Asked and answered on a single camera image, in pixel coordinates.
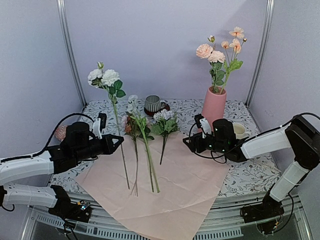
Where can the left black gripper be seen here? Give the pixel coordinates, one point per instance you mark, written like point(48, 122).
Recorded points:
point(110, 148)

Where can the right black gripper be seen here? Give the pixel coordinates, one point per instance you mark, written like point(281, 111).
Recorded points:
point(197, 137)

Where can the rust brown rose stem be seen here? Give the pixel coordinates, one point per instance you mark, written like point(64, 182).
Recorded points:
point(131, 129)

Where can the white ranunculus flower stem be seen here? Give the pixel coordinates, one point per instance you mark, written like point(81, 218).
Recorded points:
point(132, 107)

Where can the pink wrapping paper sheet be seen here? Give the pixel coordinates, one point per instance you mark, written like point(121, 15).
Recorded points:
point(184, 179)

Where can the cream printed ribbon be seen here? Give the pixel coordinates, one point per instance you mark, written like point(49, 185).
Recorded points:
point(265, 165)

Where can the pink rose flower stem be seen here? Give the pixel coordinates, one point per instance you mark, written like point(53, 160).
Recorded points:
point(216, 60)

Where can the peach blossom flower stem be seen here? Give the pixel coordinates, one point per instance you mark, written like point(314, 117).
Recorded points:
point(232, 50)

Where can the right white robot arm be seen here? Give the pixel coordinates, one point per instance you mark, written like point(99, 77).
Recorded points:
point(297, 141)

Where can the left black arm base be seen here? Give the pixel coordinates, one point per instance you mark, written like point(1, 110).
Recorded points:
point(65, 209)

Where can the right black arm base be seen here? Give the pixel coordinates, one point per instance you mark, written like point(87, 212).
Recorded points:
point(268, 208)

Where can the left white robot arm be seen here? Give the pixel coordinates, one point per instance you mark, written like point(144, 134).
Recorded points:
point(15, 170)

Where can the tall pink vase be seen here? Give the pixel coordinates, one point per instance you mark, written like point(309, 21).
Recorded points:
point(214, 105)

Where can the pale pink flower stem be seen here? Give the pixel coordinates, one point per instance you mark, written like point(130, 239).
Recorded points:
point(124, 121)

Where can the white blue hydrangea stem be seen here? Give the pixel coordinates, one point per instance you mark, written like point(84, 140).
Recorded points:
point(165, 122)

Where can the dark red small object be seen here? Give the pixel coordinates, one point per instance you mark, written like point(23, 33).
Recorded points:
point(165, 106)

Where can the cream ceramic mug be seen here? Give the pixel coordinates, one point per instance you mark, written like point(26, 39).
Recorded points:
point(240, 131)

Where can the pink patterned ball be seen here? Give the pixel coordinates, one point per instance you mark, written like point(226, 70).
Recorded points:
point(60, 132)

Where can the striped grey ceramic cup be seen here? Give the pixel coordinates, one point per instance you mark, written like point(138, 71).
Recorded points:
point(153, 103)

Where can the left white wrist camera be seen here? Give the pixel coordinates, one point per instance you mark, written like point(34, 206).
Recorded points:
point(99, 124)

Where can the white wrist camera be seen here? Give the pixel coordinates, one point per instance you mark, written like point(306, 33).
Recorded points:
point(99, 124)
point(203, 124)

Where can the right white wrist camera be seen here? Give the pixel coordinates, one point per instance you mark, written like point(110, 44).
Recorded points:
point(203, 124)

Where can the right aluminium frame post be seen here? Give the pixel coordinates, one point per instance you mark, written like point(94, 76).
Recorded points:
point(268, 16)

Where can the aluminium frame post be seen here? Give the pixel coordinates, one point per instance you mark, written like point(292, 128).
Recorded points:
point(268, 16)
point(69, 51)

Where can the left aluminium frame post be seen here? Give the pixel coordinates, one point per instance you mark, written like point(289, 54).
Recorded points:
point(69, 51)

